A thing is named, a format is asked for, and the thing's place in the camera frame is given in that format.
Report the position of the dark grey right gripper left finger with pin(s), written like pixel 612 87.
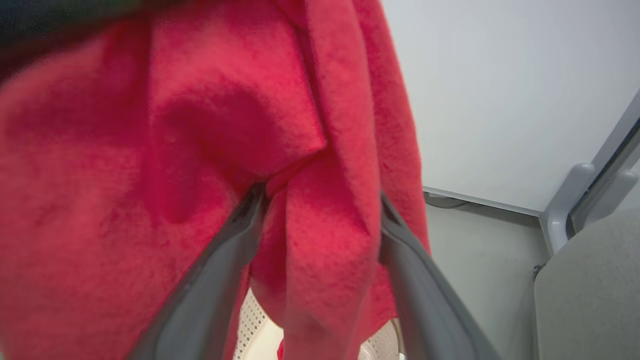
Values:
pixel 210 300

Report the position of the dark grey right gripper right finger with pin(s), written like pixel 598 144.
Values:
pixel 430 310

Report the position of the red garment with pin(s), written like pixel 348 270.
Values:
pixel 200 100

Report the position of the cream perforated laundry basket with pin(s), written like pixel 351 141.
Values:
pixel 255 332

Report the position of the grey fabric sofa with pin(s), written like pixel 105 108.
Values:
pixel 590 300

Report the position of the white partition panel grey frame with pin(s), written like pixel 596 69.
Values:
pixel 606 196
pixel 500 100

